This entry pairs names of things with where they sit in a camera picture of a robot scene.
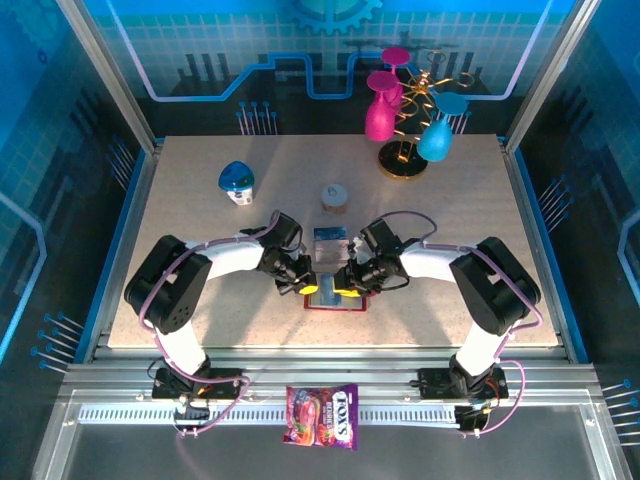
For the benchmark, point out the aluminium frame post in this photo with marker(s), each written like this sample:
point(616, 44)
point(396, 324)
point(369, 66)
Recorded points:
point(550, 75)
point(111, 75)

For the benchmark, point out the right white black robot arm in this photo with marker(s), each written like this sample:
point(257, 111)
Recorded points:
point(495, 285)

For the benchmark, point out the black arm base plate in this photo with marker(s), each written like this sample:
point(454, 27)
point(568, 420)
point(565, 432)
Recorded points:
point(432, 385)
point(225, 387)

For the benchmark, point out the small black connector box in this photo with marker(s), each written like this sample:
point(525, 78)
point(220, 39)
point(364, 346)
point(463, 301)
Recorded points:
point(192, 414)
point(472, 419)

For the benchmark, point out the teal stemmed glass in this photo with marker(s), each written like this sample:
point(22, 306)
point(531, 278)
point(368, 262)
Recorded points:
point(434, 142)

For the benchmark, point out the light blue credit card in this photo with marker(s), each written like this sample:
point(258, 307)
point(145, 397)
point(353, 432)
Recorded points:
point(327, 292)

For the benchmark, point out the red leather card holder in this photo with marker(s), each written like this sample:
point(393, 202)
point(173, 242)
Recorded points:
point(357, 301)

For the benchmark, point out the pink stemmed glass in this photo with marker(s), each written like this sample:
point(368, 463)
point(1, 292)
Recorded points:
point(378, 122)
point(396, 55)

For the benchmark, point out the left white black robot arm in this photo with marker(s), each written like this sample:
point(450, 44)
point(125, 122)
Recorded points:
point(167, 285)

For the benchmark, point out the purple Fox's candy bag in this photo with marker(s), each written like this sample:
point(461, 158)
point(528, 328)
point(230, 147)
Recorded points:
point(320, 415)

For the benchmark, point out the small pull-tab tin can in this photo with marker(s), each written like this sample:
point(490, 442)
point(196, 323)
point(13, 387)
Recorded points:
point(335, 196)

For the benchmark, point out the aluminium table side rail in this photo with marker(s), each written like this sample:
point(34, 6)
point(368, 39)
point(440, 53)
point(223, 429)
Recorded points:
point(522, 200)
point(137, 200)

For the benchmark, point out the aluminium front frame rail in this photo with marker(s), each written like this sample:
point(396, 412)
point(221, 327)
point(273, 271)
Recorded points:
point(320, 365)

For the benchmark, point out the white bottle with blue cap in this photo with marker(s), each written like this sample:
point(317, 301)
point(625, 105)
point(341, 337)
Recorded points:
point(236, 177)

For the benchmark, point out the dark blue credit card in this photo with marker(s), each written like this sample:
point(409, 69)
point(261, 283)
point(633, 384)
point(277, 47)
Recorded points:
point(330, 233)

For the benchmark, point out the small card packet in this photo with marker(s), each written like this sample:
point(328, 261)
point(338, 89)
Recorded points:
point(316, 263)

